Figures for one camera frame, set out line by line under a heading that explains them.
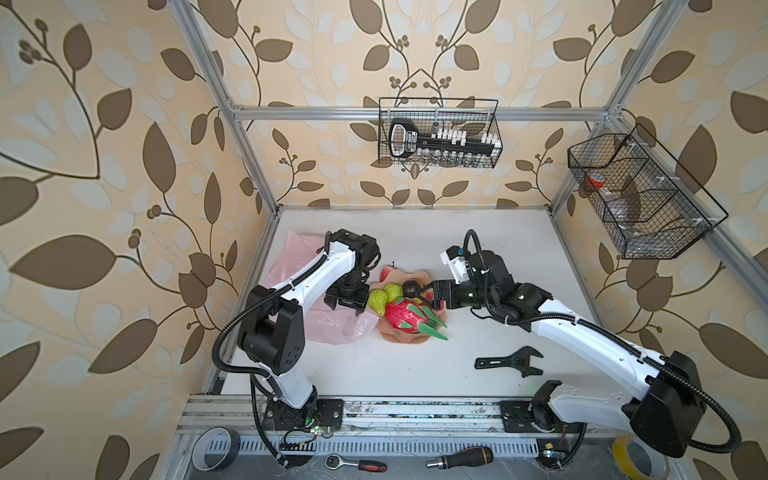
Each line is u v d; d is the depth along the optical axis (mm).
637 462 677
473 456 671
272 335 456
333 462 679
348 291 713
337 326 819
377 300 845
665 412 380
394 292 889
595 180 887
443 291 655
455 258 692
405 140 845
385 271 982
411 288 845
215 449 707
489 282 583
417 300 717
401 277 961
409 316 823
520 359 826
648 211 738
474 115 912
